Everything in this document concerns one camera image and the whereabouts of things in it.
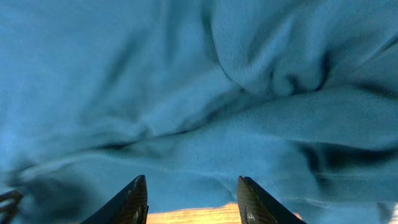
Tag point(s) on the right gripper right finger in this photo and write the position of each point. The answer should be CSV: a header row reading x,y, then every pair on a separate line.
x,y
257,206

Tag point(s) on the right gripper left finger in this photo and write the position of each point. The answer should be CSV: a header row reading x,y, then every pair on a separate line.
x,y
129,206

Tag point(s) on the blue polo shirt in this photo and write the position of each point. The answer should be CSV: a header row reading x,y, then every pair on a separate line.
x,y
301,96

